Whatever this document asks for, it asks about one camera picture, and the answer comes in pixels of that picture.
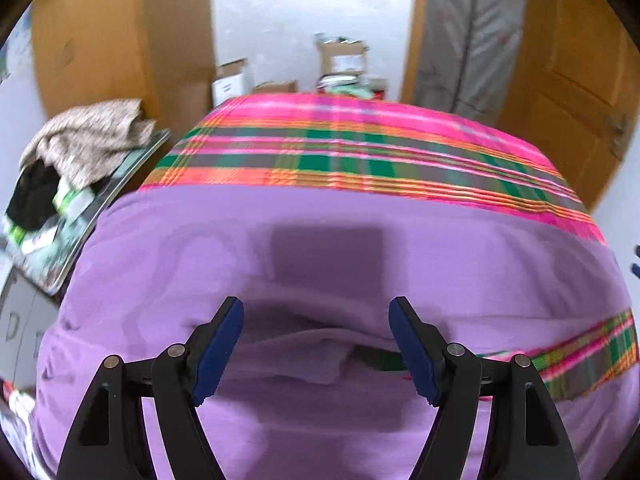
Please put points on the black garment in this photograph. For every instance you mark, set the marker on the black garment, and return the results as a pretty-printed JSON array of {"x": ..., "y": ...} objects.
[{"x": 30, "y": 195}]

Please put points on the pink green plaid blanket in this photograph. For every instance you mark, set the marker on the pink green plaid blanket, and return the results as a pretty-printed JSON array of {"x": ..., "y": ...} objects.
[{"x": 375, "y": 145}]

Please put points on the wooden door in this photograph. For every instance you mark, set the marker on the wooden door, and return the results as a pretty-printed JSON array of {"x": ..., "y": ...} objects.
[{"x": 575, "y": 60}]

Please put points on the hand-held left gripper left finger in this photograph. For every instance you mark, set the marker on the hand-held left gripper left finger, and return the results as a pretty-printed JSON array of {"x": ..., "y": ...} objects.
[{"x": 220, "y": 352}]

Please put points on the grey drawer cabinet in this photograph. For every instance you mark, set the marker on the grey drawer cabinet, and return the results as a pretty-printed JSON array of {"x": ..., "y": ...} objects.
[{"x": 25, "y": 325}]

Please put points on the wooden wardrobe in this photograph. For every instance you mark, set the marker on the wooden wardrobe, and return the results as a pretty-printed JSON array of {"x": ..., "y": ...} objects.
[{"x": 115, "y": 35}]

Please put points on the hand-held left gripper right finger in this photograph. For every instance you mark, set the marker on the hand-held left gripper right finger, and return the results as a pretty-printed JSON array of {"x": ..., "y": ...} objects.
[{"x": 415, "y": 357}]

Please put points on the grey plastic covered rack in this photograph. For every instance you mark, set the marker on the grey plastic covered rack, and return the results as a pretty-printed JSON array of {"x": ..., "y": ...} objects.
[{"x": 470, "y": 35}]

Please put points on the plastic wrapped packages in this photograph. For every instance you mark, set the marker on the plastic wrapped packages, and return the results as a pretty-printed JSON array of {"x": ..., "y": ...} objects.
[{"x": 355, "y": 87}]

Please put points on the white cardboard box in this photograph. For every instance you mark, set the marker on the white cardboard box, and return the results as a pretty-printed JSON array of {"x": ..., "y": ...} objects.
[{"x": 230, "y": 82}]

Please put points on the beige floral cloth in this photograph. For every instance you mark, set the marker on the beige floral cloth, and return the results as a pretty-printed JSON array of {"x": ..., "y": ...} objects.
[{"x": 90, "y": 135}]

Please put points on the open brown cardboard box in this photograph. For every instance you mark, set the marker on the open brown cardboard box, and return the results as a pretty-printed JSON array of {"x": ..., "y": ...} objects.
[{"x": 342, "y": 57}]

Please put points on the wooden door frame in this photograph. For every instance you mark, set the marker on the wooden door frame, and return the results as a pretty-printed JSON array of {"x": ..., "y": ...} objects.
[{"x": 412, "y": 35}]

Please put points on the purple fleece garment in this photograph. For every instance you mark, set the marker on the purple fleece garment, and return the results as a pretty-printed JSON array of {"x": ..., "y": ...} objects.
[{"x": 320, "y": 260}]

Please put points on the glass top side table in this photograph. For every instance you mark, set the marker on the glass top side table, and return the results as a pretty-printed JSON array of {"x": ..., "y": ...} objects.
[{"x": 100, "y": 210}]

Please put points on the cartoon wall sticker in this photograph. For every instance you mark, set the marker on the cartoon wall sticker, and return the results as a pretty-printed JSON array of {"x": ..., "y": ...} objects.
[{"x": 15, "y": 52}]

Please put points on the green tissue pack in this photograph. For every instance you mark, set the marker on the green tissue pack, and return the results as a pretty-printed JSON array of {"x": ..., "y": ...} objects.
[{"x": 72, "y": 202}]

